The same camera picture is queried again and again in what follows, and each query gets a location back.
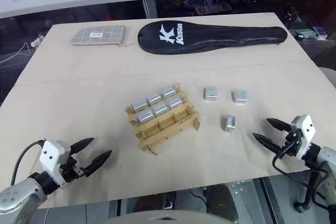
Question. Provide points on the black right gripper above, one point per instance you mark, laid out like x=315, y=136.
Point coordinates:
x=292, y=142

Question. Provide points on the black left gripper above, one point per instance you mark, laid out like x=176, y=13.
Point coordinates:
x=71, y=169

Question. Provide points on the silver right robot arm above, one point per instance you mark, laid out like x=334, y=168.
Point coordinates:
x=328, y=166

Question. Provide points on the wooden slotted tray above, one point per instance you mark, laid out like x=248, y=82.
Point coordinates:
x=168, y=129

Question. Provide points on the loose silver block lower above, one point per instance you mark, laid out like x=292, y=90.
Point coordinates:
x=229, y=123

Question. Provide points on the loose silver block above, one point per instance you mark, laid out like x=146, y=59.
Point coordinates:
x=211, y=93
x=240, y=97
x=229, y=123

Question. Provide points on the loose silver block right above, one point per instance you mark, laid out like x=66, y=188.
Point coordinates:
x=240, y=97

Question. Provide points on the loose silver block left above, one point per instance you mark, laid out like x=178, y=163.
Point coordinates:
x=211, y=93

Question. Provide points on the black Kason racket bag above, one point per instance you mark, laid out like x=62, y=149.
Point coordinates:
x=210, y=36

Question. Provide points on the grey checked fabric pouch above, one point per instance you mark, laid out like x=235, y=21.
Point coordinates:
x=98, y=35

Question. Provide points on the white plug on floor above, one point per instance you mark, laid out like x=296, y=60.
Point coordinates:
x=36, y=41

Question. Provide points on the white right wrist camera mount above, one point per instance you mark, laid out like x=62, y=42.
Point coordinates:
x=305, y=132

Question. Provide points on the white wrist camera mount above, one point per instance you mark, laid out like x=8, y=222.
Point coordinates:
x=305, y=132
x=51, y=155

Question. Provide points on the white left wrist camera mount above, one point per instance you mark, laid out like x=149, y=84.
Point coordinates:
x=51, y=155

